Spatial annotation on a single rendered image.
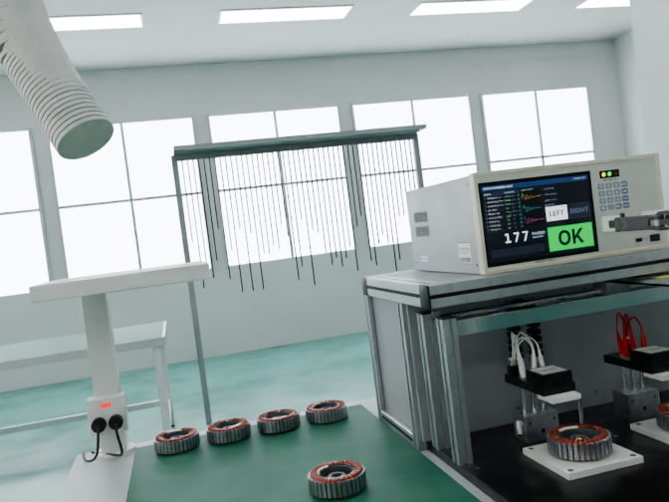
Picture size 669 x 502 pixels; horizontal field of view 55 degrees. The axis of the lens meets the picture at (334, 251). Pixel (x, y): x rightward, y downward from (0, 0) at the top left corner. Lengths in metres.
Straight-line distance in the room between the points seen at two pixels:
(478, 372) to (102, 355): 0.92
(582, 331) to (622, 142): 8.05
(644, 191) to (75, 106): 1.39
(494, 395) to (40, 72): 1.40
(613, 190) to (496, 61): 7.35
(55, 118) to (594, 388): 1.48
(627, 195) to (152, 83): 6.61
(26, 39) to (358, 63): 6.37
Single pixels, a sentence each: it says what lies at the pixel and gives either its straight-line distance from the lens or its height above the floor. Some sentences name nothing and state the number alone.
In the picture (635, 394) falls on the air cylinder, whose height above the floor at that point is 0.82.
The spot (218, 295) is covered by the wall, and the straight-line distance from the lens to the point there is 7.48.
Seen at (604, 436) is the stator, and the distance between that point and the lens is 1.29.
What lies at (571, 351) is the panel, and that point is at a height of 0.90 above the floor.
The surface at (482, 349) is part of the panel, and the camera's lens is 1.47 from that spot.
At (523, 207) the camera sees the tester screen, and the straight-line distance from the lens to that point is 1.36.
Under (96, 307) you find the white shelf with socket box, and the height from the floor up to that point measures 1.13.
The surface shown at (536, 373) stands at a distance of 1.33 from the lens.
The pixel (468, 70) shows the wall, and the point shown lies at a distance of 8.57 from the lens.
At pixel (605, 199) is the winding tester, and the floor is 1.23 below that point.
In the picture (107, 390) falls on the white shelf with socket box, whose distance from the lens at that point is 1.76.
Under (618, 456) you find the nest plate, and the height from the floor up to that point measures 0.78.
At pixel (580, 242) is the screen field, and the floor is 1.15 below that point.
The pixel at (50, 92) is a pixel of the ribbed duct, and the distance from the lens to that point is 1.88.
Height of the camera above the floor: 1.24
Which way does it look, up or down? 2 degrees down
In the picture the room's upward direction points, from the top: 7 degrees counter-clockwise
